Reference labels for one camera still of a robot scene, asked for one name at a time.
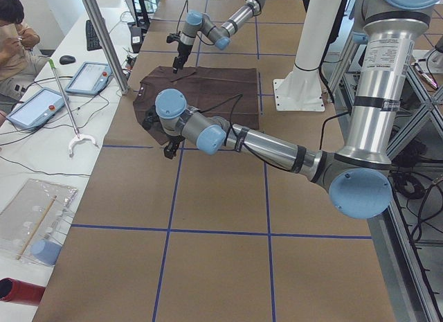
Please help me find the white pedestal column base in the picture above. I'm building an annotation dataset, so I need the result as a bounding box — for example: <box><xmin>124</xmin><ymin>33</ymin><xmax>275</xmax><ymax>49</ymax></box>
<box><xmin>273</xmin><ymin>0</ymin><xmax>347</xmax><ymax>112</ymax></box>

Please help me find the clear plastic bag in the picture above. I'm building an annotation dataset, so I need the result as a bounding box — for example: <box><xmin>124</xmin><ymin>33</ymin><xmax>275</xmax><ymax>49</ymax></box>
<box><xmin>1</xmin><ymin>179</ymin><xmax>78</xmax><ymax>266</ymax></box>

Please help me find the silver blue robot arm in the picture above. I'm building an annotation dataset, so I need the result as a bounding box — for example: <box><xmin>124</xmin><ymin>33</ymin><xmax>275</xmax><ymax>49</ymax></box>
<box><xmin>155</xmin><ymin>0</ymin><xmax>439</xmax><ymax>219</ymax></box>
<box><xmin>166</xmin><ymin>0</ymin><xmax>266</xmax><ymax>73</ymax></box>

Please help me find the black box with label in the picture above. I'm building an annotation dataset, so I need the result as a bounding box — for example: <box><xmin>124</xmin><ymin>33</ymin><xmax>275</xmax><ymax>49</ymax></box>
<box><xmin>129</xmin><ymin>26</ymin><xmax>143</xmax><ymax>53</ymax></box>

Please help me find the metal reacher grabber tool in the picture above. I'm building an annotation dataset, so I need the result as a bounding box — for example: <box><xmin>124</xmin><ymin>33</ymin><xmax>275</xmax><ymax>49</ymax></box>
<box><xmin>48</xmin><ymin>59</ymin><xmax>98</xmax><ymax>158</ymax></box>

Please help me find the near blue teach pendant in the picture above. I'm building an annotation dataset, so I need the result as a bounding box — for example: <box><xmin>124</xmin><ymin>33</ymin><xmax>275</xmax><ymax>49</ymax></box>
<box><xmin>6</xmin><ymin>88</ymin><xmax>64</xmax><ymax>129</ymax></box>

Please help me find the wooden stick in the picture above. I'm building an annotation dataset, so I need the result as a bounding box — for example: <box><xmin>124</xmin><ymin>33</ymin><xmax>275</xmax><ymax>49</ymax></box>
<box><xmin>15</xmin><ymin>195</ymin><xmax>57</xmax><ymax>260</ymax></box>

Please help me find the brown paper table cover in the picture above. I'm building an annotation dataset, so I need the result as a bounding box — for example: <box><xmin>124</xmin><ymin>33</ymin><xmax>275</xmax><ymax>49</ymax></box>
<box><xmin>33</xmin><ymin>0</ymin><xmax>399</xmax><ymax>322</ymax></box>

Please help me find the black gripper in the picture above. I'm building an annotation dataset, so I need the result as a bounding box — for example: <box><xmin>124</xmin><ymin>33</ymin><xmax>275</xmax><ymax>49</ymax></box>
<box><xmin>172</xmin><ymin>42</ymin><xmax>192</xmax><ymax>73</ymax></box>
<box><xmin>163</xmin><ymin>135</ymin><xmax>185</xmax><ymax>159</ymax></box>

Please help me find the black computer mouse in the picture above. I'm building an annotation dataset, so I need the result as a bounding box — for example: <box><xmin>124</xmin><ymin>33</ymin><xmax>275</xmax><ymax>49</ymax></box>
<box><xmin>59</xmin><ymin>55</ymin><xmax>76</xmax><ymax>65</ymax></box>

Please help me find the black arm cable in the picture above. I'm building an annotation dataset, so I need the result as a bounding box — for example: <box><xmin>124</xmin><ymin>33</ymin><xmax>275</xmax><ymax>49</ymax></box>
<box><xmin>200</xmin><ymin>93</ymin><xmax>245</xmax><ymax>120</ymax></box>

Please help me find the black keyboard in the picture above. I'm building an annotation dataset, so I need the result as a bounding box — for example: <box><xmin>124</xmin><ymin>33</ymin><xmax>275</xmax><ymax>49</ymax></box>
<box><xmin>85</xmin><ymin>19</ymin><xmax>102</xmax><ymax>51</ymax></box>

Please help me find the red cylinder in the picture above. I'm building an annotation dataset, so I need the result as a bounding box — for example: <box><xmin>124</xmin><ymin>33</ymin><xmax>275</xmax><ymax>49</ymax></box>
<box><xmin>1</xmin><ymin>278</ymin><xmax>46</xmax><ymax>306</ymax></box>

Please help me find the dark brown t-shirt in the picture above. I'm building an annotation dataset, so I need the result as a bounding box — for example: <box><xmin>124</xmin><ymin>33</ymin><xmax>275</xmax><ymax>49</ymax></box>
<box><xmin>133</xmin><ymin>66</ymin><xmax>260</xmax><ymax>145</ymax></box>

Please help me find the blue teach pendant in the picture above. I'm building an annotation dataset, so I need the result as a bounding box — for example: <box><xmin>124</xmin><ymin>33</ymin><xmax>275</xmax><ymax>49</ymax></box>
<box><xmin>6</xmin><ymin>88</ymin><xmax>64</xmax><ymax>129</ymax></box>
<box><xmin>65</xmin><ymin>62</ymin><xmax>112</xmax><ymax>96</ymax></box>

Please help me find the blue plastic cup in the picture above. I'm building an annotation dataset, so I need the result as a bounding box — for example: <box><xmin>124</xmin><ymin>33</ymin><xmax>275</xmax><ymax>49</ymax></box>
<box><xmin>30</xmin><ymin>239</ymin><xmax>62</xmax><ymax>266</ymax></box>

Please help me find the far blue teach pendant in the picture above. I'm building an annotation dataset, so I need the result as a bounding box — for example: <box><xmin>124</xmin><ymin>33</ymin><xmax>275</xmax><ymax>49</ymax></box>
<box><xmin>65</xmin><ymin>62</ymin><xmax>112</xmax><ymax>96</ymax></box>

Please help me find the seated person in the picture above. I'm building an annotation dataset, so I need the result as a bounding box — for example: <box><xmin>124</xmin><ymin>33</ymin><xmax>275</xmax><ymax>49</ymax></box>
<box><xmin>1</xmin><ymin>0</ymin><xmax>48</xmax><ymax>101</ymax></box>

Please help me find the aluminium frame post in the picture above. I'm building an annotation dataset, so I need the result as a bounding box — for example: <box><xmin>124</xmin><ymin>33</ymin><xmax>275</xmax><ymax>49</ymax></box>
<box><xmin>82</xmin><ymin>0</ymin><xmax>129</xmax><ymax>95</ymax></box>

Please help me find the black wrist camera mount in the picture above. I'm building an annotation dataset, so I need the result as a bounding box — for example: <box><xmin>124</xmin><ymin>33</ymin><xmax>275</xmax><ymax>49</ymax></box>
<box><xmin>166</xmin><ymin>33</ymin><xmax>180</xmax><ymax>44</ymax></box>

